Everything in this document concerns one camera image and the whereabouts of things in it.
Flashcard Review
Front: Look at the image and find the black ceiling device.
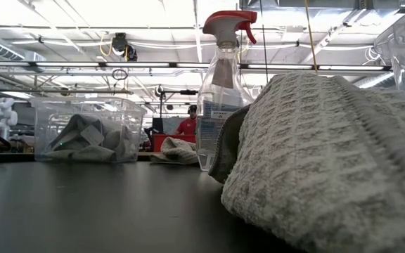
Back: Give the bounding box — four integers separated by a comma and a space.
110, 32, 139, 63

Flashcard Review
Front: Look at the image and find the person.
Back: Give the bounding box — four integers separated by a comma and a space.
174, 104, 198, 136

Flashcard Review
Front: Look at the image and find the yellow cable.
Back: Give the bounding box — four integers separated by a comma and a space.
303, 0, 319, 74

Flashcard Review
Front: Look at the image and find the white waffle microfiber towel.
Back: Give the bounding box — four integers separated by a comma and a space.
208, 72, 405, 253
149, 136, 199, 165
42, 112, 139, 163

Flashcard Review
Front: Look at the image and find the long ceiling light bar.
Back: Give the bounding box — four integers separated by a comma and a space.
0, 61, 393, 71

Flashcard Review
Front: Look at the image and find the glass jar with pink lid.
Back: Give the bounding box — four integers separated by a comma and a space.
195, 10, 259, 172

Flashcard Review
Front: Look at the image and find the black tripod boom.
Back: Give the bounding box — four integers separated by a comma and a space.
155, 86, 199, 120

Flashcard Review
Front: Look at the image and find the black cable loop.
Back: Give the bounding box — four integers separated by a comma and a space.
111, 68, 129, 81

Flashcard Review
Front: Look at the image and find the red box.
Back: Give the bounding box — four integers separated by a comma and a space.
153, 134, 197, 153

